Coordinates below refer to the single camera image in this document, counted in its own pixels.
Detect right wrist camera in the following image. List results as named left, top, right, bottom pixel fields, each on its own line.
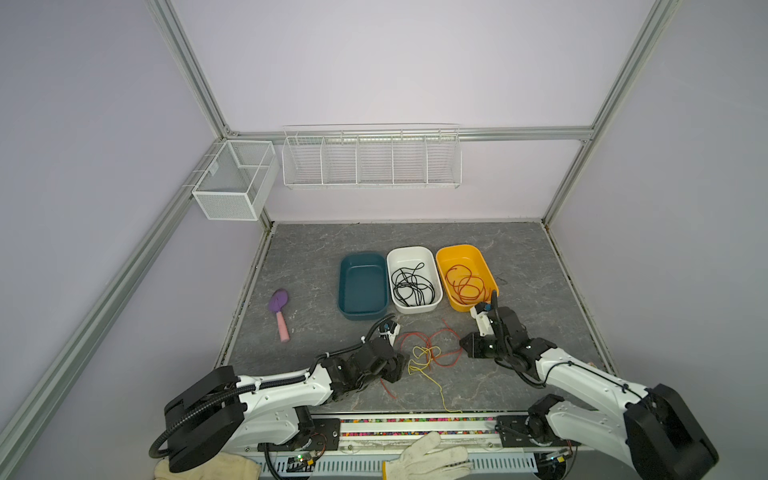
left=470, top=302, right=495, bottom=337

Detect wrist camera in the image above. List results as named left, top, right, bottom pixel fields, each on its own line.
left=470, top=302, right=495, bottom=337
left=378, top=320, right=401, bottom=346

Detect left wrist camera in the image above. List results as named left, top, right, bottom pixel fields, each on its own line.
left=378, top=320, right=401, bottom=346

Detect white work glove centre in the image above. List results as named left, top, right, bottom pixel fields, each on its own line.
left=382, top=432, right=472, bottom=480

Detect purple pink hairbrush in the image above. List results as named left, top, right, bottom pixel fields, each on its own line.
left=268, top=289, right=290, bottom=343

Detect white wire mesh box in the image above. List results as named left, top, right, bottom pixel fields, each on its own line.
left=192, top=140, right=279, bottom=221

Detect teal plastic bin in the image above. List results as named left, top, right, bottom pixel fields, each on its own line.
left=338, top=252, right=390, bottom=321

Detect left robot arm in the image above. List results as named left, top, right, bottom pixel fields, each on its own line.
left=148, top=337, right=406, bottom=473

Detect white work glove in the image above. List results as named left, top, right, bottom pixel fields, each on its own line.
left=154, top=453, right=262, bottom=480
left=382, top=432, right=472, bottom=480

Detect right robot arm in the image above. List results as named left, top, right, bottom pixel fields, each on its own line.
left=460, top=302, right=720, bottom=479

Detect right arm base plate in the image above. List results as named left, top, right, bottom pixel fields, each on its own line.
left=494, top=414, right=568, bottom=448

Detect red yellow black cables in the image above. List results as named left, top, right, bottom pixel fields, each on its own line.
left=379, top=320, right=464, bottom=414

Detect long white wire basket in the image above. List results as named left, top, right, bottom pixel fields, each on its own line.
left=282, top=123, right=463, bottom=189

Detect white plastic bin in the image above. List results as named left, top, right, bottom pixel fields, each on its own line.
left=386, top=246, right=443, bottom=315

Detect yellow plastic bin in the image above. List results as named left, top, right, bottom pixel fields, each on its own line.
left=435, top=244, right=500, bottom=313

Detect black cable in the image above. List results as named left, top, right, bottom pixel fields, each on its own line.
left=391, top=260, right=437, bottom=308

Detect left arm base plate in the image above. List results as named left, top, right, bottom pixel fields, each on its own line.
left=269, top=417, right=341, bottom=452

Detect red cable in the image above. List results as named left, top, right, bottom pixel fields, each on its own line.
left=443, top=263, right=486, bottom=306

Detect white work glove left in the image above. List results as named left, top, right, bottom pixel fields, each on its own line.
left=154, top=453, right=262, bottom=480

